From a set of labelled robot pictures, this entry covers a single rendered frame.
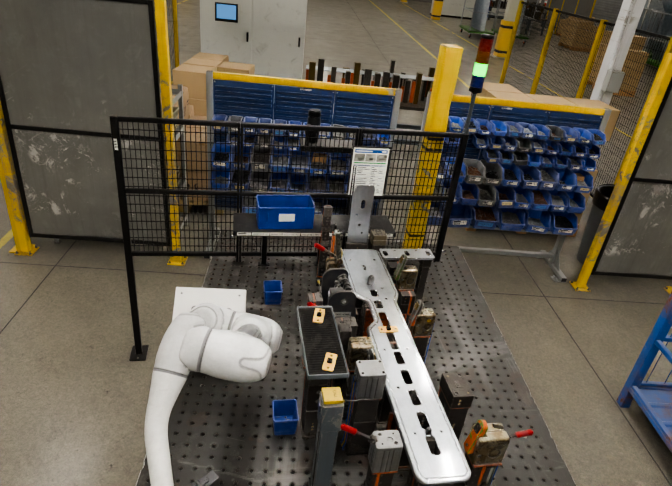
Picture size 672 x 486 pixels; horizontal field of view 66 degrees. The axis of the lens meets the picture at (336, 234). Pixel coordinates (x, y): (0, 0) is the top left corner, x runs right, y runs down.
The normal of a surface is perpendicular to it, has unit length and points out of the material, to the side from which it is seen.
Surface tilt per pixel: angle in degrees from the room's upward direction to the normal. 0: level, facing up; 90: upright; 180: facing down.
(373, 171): 90
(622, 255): 90
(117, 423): 0
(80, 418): 0
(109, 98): 92
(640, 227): 90
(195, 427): 0
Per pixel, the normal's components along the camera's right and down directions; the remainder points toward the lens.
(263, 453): 0.10, -0.87
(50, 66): 0.00, 0.49
